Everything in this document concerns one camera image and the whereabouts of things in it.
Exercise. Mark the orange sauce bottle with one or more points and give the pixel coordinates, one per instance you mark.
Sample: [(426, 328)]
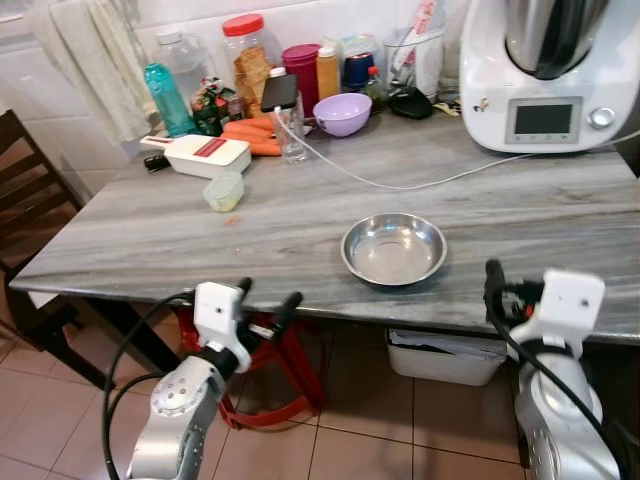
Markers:
[(328, 75)]

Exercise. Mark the dark wooden chair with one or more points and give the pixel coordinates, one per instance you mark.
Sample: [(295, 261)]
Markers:
[(25, 200)]

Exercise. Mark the dark smartphone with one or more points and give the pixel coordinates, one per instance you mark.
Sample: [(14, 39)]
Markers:
[(279, 92)]

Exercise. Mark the small translucent lidded container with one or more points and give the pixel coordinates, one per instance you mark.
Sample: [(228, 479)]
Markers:
[(225, 192)]

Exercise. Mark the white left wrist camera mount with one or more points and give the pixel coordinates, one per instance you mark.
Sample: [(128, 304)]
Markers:
[(218, 315)]

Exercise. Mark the white slicer with red label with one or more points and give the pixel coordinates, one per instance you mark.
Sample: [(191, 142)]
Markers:
[(200, 155)]

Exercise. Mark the small bottle with red cap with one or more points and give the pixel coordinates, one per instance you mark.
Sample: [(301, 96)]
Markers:
[(374, 90)]

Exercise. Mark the white plastic bin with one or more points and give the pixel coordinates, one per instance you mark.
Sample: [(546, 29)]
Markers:
[(440, 358)]

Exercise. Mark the clear jar with red lid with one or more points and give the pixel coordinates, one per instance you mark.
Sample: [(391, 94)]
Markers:
[(250, 60)]

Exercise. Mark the white kitchen food processor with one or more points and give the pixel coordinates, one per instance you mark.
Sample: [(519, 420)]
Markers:
[(490, 90)]

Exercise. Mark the clear drinking glass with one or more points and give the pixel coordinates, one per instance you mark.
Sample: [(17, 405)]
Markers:
[(291, 135)]

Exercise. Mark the green snack packet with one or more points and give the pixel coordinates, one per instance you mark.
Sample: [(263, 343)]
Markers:
[(212, 108)]

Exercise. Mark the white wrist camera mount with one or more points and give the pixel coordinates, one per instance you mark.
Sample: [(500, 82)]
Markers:
[(565, 300), (218, 315)]

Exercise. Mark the round stainless steel bowl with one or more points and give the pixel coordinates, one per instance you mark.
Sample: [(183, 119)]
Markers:
[(394, 252)]

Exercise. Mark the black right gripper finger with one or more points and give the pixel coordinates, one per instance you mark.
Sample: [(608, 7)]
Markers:
[(494, 285)]

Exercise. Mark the small black object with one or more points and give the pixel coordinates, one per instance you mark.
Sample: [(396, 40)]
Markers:
[(155, 163)]

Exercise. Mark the maroon canister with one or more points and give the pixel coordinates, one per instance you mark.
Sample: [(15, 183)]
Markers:
[(302, 75)]

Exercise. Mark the teal plastic bottle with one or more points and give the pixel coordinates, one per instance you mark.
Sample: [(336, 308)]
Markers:
[(168, 100)]

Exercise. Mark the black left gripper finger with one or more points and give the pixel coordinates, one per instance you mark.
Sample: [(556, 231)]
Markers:
[(288, 308), (245, 286)]

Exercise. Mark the beige hanging towel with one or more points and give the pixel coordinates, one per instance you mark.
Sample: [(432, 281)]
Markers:
[(95, 55)]

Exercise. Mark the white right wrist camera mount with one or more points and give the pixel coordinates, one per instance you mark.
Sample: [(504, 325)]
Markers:
[(565, 300)]

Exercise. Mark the clear plastic water jug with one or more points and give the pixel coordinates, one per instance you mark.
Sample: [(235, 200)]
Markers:
[(182, 62)]

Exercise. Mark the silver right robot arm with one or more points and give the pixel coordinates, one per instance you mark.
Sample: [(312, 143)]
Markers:
[(560, 410)]

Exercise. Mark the black pouch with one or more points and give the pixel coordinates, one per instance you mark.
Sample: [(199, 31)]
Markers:
[(410, 104)]

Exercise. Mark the clear utensil holder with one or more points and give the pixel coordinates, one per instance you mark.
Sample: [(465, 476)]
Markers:
[(425, 60)]

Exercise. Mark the purple plastic bowl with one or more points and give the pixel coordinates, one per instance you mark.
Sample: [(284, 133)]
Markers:
[(342, 116)]

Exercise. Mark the dark blue jar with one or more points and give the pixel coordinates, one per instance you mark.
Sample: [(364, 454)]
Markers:
[(356, 72)]

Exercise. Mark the red metal stool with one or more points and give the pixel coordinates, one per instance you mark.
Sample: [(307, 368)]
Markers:
[(295, 375)]

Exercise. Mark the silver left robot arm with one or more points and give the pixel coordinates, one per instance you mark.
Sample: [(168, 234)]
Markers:
[(180, 415)]

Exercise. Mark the orange carrot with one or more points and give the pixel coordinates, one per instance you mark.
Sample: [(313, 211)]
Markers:
[(262, 148), (246, 129)]

